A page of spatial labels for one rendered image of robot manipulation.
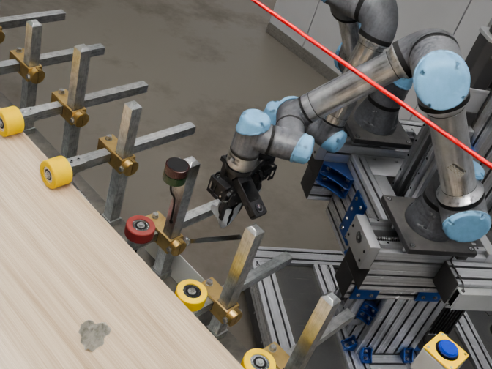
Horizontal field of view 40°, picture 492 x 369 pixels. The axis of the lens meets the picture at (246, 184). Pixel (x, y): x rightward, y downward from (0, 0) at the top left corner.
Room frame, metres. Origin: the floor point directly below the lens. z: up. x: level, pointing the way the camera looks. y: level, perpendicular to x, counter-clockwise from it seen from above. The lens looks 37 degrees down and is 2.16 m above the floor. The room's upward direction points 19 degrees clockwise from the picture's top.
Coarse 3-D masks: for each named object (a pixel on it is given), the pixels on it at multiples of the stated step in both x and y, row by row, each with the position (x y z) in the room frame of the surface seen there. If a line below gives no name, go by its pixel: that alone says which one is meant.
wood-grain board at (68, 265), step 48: (0, 144) 1.44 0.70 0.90; (0, 192) 1.26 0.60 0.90; (48, 192) 1.32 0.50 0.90; (0, 240) 1.10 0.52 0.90; (48, 240) 1.15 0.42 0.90; (96, 240) 1.21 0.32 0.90; (0, 288) 0.97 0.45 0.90; (48, 288) 1.01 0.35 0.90; (96, 288) 1.06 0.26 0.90; (144, 288) 1.11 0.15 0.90; (0, 336) 0.85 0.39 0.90; (48, 336) 0.89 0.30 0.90; (144, 336) 0.97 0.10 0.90; (192, 336) 1.02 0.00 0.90
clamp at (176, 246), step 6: (150, 216) 1.40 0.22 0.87; (162, 216) 1.41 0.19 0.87; (156, 222) 1.38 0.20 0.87; (162, 222) 1.39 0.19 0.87; (156, 228) 1.36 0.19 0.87; (162, 228) 1.36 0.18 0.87; (162, 234) 1.34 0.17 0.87; (180, 234) 1.37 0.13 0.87; (156, 240) 1.35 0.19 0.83; (162, 240) 1.34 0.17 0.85; (168, 240) 1.33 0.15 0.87; (174, 240) 1.34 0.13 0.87; (180, 240) 1.34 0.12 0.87; (162, 246) 1.34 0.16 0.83; (168, 246) 1.32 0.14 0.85; (174, 246) 1.32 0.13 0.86; (180, 246) 1.34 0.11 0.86; (168, 252) 1.31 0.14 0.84; (174, 252) 1.32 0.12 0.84; (180, 252) 1.34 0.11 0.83
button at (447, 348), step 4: (444, 340) 0.95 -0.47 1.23; (448, 340) 0.95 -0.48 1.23; (440, 344) 0.94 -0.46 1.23; (444, 344) 0.94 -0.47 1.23; (448, 344) 0.94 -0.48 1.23; (452, 344) 0.95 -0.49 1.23; (440, 348) 0.93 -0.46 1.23; (444, 348) 0.93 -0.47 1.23; (448, 348) 0.93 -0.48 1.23; (452, 348) 0.94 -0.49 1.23; (456, 348) 0.94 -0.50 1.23; (444, 352) 0.92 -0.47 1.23; (448, 352) 0.92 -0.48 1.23; (452, 352) 0.93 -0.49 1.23; (456, 352) 0.93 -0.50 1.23; (448, 356) 0.92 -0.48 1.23; (452, 356) 0.92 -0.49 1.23
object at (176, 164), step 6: (168, 162) 1.32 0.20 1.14; (174, 162) 1.32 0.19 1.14; (180, 162) 1.33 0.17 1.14; (186, 162) 1.34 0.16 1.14; (174, 168) 1.30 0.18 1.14; (180, 168) 1.31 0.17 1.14; (186, 168) 1.31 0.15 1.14; (186, 180) 1.33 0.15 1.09; (174, 198) 1.33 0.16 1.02; (174, 204) 1.33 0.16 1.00
